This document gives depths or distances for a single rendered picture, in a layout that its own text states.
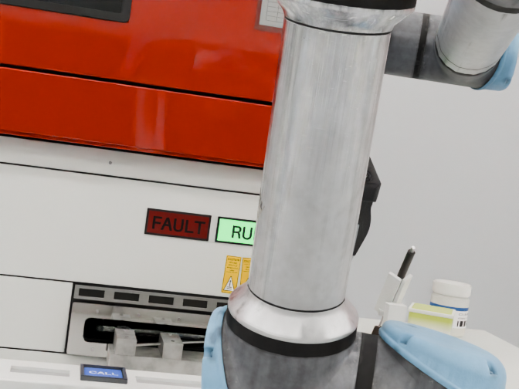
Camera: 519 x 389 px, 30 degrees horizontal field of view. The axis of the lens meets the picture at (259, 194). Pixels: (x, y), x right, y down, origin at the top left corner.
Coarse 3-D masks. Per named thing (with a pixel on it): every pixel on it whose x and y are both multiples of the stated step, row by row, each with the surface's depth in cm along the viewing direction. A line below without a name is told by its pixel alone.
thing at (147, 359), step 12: (108, 348) 169; (144, 348) 171; (156, 348) 172; (108, 360) 165; (120, 360) 164; (132, 360) 164; (144, 360) 165; (156, 360) 165; (168, 360) 166; (180, 360) 166; (192, 360) 167; (168, 372) 166; (180, 372) 166; (192, 372) 167
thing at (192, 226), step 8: (152, 216) 175; (160, 216) 175; (168, 216) 176; (176, 216) 176; (184, 216) 176; (192, 216) 176; (200, 216) 177; (152, 224) 175; (160, 224) 175; (168, 224) 176; (176, 224) 176; (184, 224) 176; (192, 224) 176; (200, 224) 177; (208, 224) 177; (152, 232) 175; (160, 232) 175; (168, 232) 176; (176, 232) 176; (184, 232) 176; (192, 232) 177; (200, 232) 177
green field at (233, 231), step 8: (224, 224) 178; (232, 224) 178; (240, 224) 178; (248, 224) 178; (224, 232) 178; (232, 232) 178; (240, 232) 178; (248, 232) 179; (224, 240) 178; (232, 240) 178; (240, 240) 178; (248, 240) 179
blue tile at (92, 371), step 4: (84, 368) 119; (88, 368) 119; (92, 368) 119; (96, 368) 119; (100, 368) 120; (84, 372) 117; (88, 372) 117; (92, 372) 117; (96, 372) 118; (100, 372) 118; (104, 372) 118; (108, 372) 118; (112, 372) 119; (116, 372) 119; (120, 372) 119; (104, 376) 116; (108, 376) 117; (112, 376) 117; (116, 376) 117; (120, 376) 117
